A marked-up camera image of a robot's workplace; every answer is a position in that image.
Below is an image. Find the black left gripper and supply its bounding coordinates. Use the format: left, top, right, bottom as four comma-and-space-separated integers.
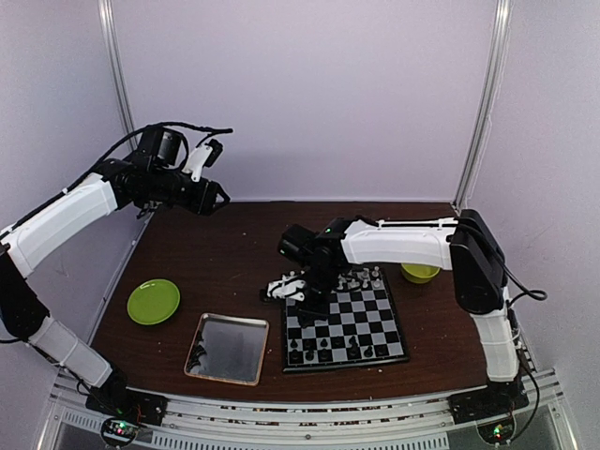
148, 167, 230, 216

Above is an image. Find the black and grey chessboard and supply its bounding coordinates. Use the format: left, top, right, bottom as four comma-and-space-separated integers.
281, 265, 410, 373

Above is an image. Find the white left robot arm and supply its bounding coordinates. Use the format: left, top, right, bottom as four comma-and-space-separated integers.
1, 121, 233, 416

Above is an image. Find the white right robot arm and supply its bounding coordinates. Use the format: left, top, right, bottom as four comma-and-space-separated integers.
266, 209, 548, 414

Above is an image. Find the metal tray with wood rim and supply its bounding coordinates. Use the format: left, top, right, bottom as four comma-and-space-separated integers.
184, 313, 269, 386

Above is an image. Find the green bowl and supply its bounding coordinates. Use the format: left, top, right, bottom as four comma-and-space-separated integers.
400, 263, 442, 285

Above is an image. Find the green plate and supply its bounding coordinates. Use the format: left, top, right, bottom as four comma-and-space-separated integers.
127, 278, 181, 326

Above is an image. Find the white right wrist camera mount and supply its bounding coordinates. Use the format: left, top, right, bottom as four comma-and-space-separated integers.
263, 276, 307, 302

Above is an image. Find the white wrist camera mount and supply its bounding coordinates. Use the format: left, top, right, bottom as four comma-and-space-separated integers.
182, 139, 223, 183
263, 276, 307, 302

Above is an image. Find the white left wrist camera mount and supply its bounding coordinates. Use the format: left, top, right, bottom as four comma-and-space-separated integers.
182, 139, 223, 183

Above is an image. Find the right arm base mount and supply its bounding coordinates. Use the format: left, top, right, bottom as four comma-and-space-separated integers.
448, 389, 530, 446

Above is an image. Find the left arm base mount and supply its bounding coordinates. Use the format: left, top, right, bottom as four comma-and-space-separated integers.
85, 391, 168, 448

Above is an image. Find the aluminium front rail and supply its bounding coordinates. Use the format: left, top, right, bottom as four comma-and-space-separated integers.
37, 391, 578, 450

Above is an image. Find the right aluminium frame post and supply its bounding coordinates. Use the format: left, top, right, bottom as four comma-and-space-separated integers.
452, 0, 513, 212

